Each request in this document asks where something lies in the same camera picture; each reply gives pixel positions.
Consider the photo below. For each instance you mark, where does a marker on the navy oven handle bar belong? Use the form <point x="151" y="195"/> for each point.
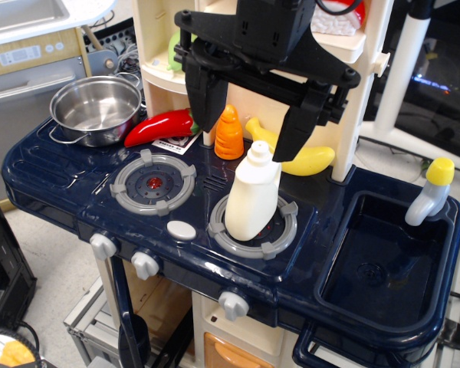
<point x="133" y="341"/>

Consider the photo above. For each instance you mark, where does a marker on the grey oval button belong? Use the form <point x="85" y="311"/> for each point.
<point x="180" y="230"/>

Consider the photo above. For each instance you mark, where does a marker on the aluminium extrusion frame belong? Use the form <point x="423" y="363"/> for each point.
<point x="91" y="327"/>

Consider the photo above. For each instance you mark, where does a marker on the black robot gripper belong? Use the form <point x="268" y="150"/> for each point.
<point x="266" y="47"/>

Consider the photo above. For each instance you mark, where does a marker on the grey stove burner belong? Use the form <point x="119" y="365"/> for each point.
<point x="272" y="240"/>
<point x="154" y="184"/>

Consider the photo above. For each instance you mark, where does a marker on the red white toy sushi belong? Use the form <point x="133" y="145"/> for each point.
<point x="338" y="17"/>

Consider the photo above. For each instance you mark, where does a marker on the wooden toy kitchen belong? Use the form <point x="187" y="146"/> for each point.
<point x="41" y="50"/>

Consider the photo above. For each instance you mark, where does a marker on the right grey stove burner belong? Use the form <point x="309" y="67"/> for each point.
<point x="272" y="240"/>

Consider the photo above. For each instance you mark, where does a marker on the orange toy carrot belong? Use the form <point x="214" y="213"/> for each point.
<point x="229" y="141"/>

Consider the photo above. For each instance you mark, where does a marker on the white sticker label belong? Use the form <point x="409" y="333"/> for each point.
<point x="178" y="145"/>

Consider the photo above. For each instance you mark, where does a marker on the green toy vegetable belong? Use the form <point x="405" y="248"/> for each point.
<point x="173" y="65"/>

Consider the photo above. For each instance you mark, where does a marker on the navy toy sink basin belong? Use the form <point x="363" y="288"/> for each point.
<point x="385" y="274"/>

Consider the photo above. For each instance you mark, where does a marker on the left grey stove burner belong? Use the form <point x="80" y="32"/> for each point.
<point x="154" y="184"/>

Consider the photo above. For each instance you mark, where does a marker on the white detergent bottle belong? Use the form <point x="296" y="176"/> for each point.
<point x="253" y="198"/>

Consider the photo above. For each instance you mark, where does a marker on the right grey stove knob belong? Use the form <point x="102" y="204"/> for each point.
<point x="233" y="305"/>

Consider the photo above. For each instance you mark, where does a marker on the grey yellow toy faucet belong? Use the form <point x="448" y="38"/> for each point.
<point x="431" y="199"/>

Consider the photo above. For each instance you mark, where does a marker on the grey stove knob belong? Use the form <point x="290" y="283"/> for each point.
<point x="233" y="305"/>
<point x="103" y="247"/>
<point x="145" y="265"/>

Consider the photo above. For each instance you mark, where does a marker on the yellow toy banana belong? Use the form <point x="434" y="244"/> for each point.
<point x="309" y="161"/>

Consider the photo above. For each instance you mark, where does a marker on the steel cooking pot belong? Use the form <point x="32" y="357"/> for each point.
<point x="95" y="111"/>

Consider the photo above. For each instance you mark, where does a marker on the left grey stove knob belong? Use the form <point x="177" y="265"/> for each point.
<point x="103" y="247"/>

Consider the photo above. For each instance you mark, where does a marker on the navy toy kitchen counter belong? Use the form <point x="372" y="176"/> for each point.
<point x="70" y="187"/>

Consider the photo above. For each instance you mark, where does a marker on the white pvc pipe frame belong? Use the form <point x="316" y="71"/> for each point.
<point x="382" y="129"/>

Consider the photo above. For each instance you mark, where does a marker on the red toy chili pepper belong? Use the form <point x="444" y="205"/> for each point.
<point x="175" y="123"/>

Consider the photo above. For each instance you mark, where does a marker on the middle grey stove knob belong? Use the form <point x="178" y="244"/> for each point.
<point x="145" y="265"/>

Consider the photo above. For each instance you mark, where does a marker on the orange toy oven door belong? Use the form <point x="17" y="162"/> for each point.
<point x="219" y="352"/>

